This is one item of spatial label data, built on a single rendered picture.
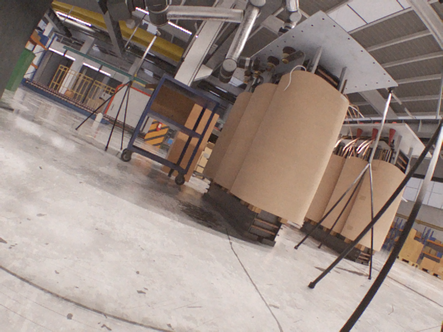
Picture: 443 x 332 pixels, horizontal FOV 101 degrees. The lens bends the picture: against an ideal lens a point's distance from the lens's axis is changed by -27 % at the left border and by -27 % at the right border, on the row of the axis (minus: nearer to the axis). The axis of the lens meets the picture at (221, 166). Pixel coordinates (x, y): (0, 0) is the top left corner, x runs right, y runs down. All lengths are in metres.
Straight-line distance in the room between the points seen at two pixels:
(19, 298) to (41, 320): 0.05
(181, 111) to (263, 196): 1.38
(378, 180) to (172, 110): 2.30
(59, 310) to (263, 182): 1.20
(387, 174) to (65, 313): 2.90
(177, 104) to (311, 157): 1.46
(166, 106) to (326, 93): 1.50
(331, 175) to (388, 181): 0.90
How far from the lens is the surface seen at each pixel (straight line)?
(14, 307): 0.44
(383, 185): 2.92
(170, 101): 2.47
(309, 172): 1.52
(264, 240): 1.60
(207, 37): 13.44
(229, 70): 1.90
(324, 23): 1.63
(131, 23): 2.36
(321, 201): 3.44
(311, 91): 1.55
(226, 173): 1.85
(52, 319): 0.43
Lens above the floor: 0.31
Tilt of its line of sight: 1 degrees up
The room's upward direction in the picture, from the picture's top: 25 degrees clockwise
